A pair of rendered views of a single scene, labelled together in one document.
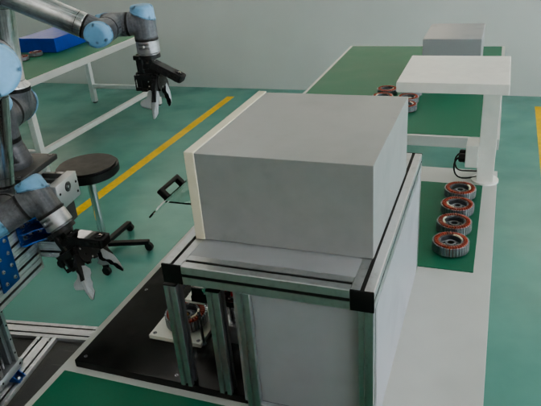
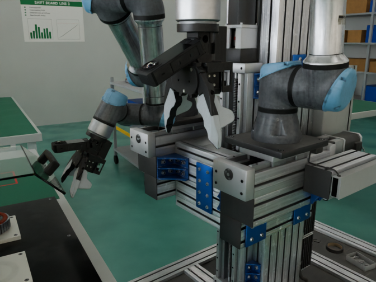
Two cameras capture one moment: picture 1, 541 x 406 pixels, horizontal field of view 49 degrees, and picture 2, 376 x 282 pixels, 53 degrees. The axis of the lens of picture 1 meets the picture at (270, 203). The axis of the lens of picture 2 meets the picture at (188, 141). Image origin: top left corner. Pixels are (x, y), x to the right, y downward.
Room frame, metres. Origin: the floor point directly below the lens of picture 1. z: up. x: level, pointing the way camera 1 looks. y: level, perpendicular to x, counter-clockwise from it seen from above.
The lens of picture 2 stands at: (2.37, -0.17, 1.33)
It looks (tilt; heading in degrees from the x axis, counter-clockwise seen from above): 15 degrees down; 128
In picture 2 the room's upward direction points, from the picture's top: straight up
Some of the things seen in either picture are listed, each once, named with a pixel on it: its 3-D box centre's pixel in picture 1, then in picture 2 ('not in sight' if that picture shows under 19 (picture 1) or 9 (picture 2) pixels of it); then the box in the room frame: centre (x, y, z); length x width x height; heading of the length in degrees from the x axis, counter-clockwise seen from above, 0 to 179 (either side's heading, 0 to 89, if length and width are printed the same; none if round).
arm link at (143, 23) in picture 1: (142, 22); not in sight; (1.98, 0.36, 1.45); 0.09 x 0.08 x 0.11; 84
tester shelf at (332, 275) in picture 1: (311, 209); not in sight; (1.29, -0.10, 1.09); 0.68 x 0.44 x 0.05; 158
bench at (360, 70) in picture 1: (403, 138); not in sight; (3.54, -0.87, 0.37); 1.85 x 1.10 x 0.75; 158
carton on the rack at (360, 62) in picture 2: not in sight; (363, 64); (0.56, 7.30, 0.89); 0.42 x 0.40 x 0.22; 160
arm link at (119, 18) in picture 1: (111, 26); not in sight; (1.97, 0.46, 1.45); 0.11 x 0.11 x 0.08; 84
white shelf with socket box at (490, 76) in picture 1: (452, 130); not in sight; (2.03, -0.68, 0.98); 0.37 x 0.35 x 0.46; 158
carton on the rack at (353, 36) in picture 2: not in sight; (361, 36); (0.46, 7.35, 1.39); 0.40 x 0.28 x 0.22; 68
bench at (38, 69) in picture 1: (65, 93); not in sight; (5.32, 1.75, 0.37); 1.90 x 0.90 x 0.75; 158
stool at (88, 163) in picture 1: (99, 207); not in sight; (3.10, 0.98, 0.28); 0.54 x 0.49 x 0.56; 68
